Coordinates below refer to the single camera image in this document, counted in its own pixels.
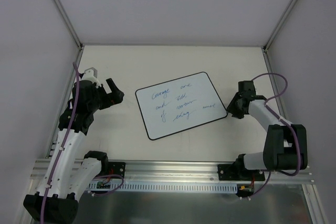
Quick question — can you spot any white whiteboard black frame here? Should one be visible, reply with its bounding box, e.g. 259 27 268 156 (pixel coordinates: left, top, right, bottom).
135 72 227 141

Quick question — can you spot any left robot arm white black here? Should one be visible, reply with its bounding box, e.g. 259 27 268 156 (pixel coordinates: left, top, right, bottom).
23 78 124 223

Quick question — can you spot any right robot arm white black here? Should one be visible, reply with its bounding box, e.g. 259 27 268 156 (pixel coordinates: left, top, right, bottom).
227 80 308 180

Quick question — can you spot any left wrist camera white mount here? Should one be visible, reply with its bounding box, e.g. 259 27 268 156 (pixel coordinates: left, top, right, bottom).
81 67 101 88

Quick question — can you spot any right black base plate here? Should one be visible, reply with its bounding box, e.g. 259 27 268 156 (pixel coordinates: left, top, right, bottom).
217 164 265 182

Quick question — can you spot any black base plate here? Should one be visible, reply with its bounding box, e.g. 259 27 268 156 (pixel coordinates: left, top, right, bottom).
217 164 265 182
108 161 126 178

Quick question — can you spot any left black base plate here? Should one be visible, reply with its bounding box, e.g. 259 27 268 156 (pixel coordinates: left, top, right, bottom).
108 161 126 178

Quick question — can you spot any aluminium mounting rail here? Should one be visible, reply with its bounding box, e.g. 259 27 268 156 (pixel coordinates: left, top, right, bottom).
30 159 315 185

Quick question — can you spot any white slotted cable duct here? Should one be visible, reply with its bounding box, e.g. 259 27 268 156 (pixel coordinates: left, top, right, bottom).
86 180 239 194

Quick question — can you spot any left aluminium frame post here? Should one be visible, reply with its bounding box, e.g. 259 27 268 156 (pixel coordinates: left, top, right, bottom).
52 0 83 50

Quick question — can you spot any aluminium frame post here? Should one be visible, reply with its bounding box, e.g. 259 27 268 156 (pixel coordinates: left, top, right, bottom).
52 0 83 50
262 0 315 51

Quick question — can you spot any right aluminium frame post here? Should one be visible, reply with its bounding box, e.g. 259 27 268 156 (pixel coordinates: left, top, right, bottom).
262 0 315 51

